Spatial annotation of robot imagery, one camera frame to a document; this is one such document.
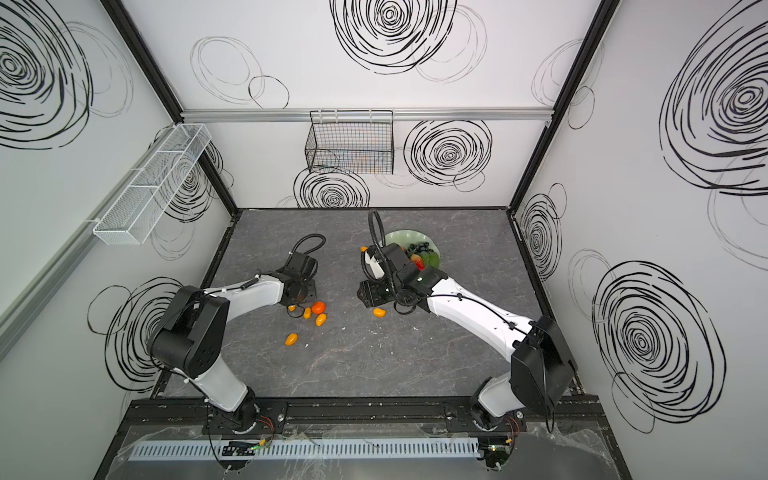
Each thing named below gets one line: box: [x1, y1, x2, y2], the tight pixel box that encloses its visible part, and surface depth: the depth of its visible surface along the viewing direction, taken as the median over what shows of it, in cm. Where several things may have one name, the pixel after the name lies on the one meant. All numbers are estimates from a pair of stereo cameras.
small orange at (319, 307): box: [311, 301, 327, 315], surface depth 93 cm
